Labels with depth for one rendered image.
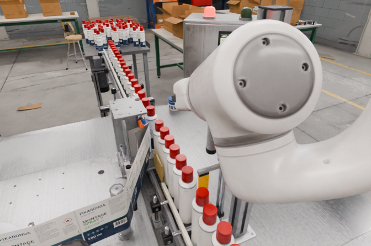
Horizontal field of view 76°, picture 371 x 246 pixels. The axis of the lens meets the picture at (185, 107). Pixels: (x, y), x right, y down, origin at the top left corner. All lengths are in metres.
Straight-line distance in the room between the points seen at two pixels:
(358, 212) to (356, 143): 0.87
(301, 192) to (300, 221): 0.74
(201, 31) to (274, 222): 0.68
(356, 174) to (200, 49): 0.36
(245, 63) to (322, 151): 0.11
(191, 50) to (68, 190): 0.70
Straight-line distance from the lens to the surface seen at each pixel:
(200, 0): 5.91
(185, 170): 0.67
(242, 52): 0.17
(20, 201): 1.03
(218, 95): 0.17
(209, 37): 0.49
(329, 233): 0.98
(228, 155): 0.22
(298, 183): 0.22
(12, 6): 5.78
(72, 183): 1.01
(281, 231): 0.92
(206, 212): 0.59
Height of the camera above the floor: 1.56
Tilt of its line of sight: 30 degrees down
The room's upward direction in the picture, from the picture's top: straight up
